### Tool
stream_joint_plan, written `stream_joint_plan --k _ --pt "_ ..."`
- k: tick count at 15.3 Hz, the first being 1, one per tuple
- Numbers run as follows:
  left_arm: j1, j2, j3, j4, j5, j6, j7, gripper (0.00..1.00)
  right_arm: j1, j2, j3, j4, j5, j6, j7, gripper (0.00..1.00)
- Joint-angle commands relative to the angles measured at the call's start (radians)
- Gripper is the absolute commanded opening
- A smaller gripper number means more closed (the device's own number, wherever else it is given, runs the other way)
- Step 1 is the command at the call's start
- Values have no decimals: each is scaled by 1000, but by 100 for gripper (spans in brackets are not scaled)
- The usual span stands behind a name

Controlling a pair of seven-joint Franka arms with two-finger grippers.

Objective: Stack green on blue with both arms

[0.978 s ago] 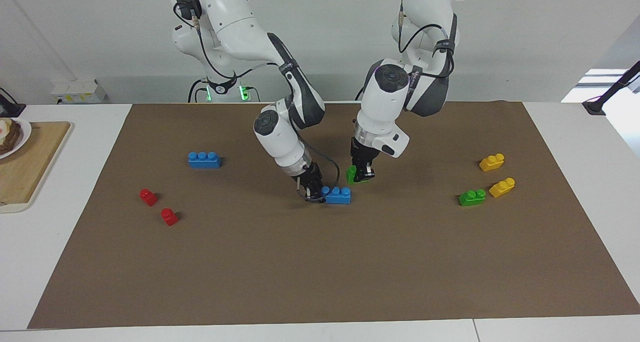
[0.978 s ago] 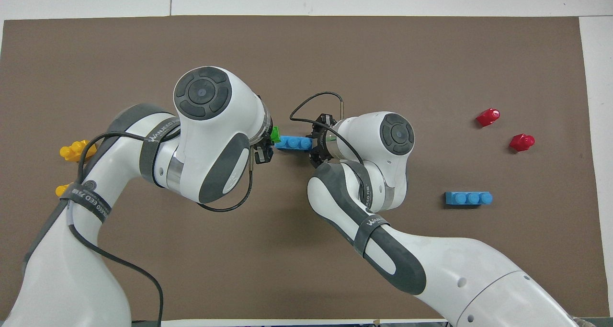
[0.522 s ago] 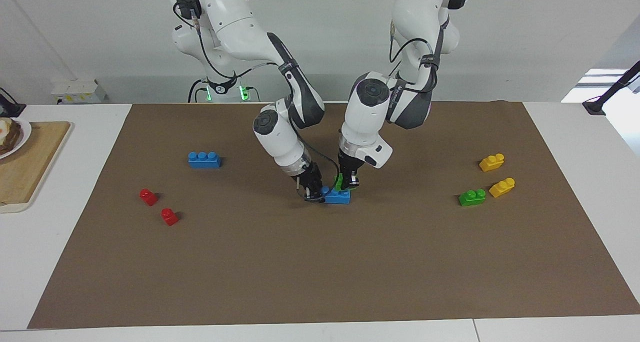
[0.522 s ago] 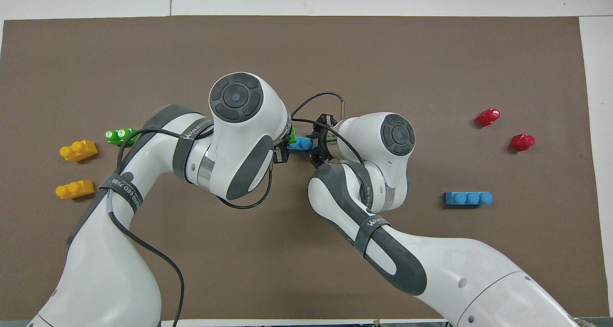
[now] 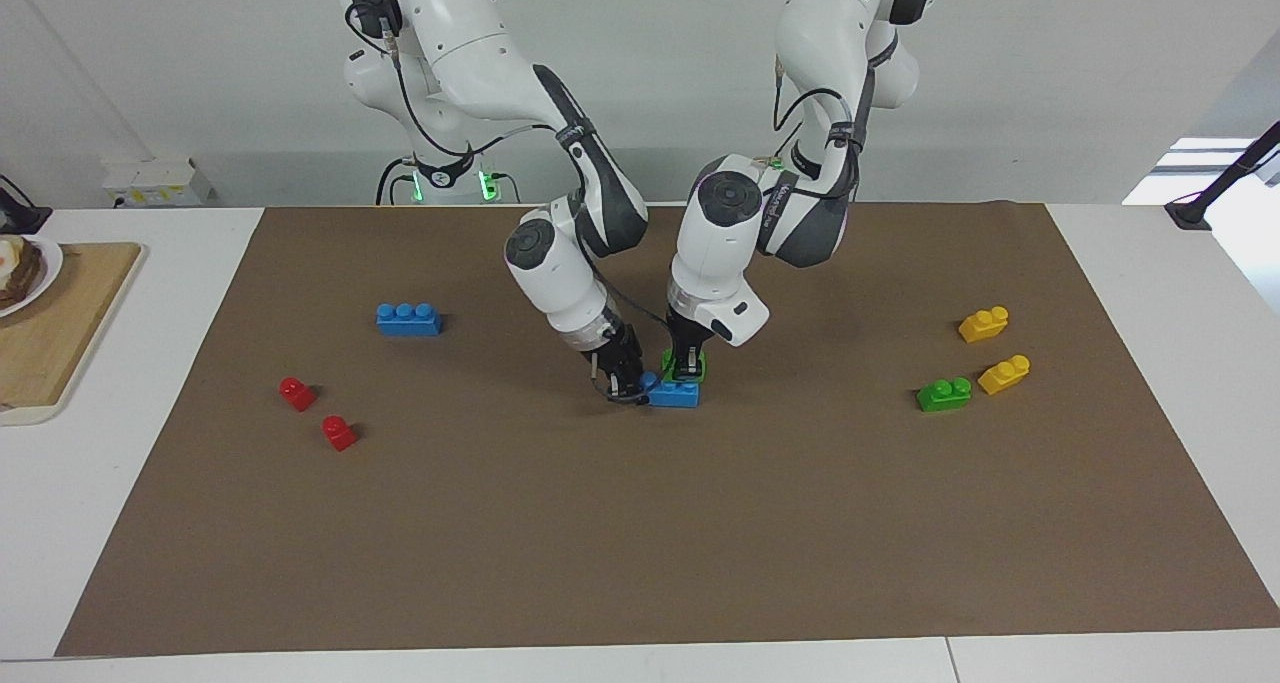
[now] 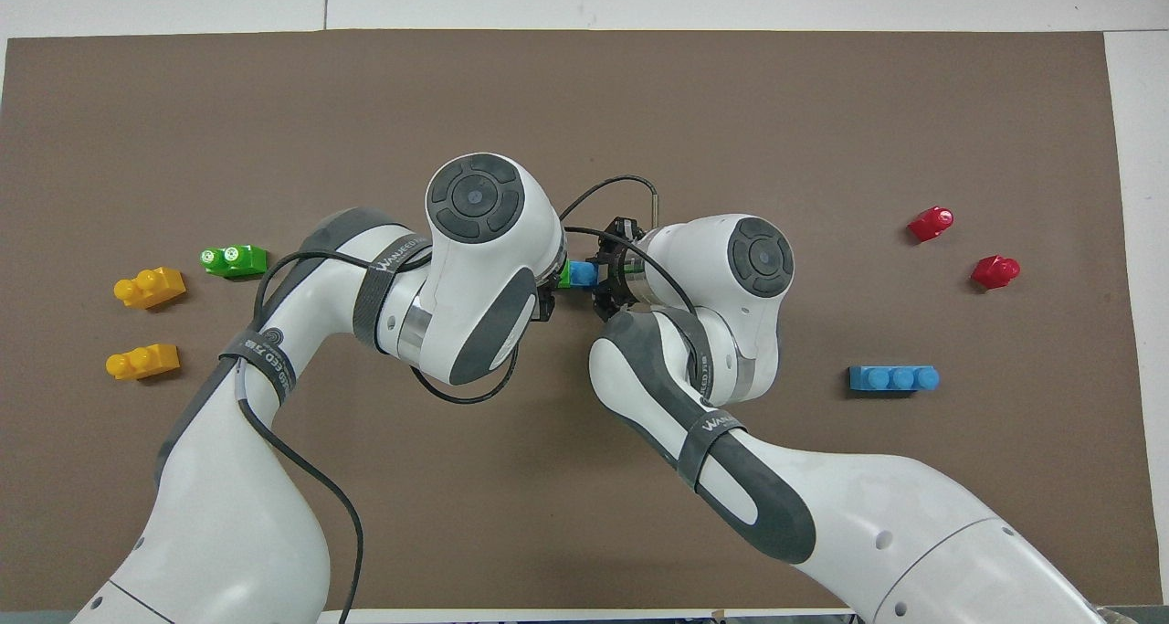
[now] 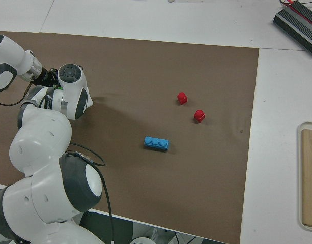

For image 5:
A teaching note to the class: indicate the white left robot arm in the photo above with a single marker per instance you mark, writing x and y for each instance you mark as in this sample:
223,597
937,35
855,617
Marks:
720,253

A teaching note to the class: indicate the toast with egg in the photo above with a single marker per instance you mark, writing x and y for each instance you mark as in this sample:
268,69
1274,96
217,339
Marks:
15,273

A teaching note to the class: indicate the white power strip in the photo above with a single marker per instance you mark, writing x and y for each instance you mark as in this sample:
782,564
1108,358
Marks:
155,181

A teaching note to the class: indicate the red single-stud toy brick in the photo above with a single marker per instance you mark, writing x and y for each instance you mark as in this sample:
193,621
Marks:
339,433
297,394

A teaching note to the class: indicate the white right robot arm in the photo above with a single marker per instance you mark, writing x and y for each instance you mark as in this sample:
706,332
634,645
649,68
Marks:
470,53

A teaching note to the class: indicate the black clamp stand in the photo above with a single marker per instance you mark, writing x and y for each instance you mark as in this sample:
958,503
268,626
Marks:
1225,178

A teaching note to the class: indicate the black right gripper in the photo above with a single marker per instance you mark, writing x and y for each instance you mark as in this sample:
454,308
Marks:
618,355

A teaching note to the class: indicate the green two-stud toy brick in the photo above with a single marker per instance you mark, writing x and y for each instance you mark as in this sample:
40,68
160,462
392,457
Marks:
668,365
944,395

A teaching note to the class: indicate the yellow two-stud toy brick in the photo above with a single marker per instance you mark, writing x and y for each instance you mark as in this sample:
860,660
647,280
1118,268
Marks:
1004,375
983,325

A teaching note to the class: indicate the wooden cutting board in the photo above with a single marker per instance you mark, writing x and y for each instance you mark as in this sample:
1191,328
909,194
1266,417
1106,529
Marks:
60,343

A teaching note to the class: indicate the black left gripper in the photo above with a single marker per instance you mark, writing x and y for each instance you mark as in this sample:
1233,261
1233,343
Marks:
688,335

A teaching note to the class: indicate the brown table mat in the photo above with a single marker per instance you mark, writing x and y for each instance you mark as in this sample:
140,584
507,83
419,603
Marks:
650,523

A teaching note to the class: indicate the white plate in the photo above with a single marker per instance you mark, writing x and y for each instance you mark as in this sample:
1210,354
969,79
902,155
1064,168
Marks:
48,268

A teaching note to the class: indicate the blue three-stud toy brick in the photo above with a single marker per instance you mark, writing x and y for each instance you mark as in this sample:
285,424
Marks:
675,396
408,322

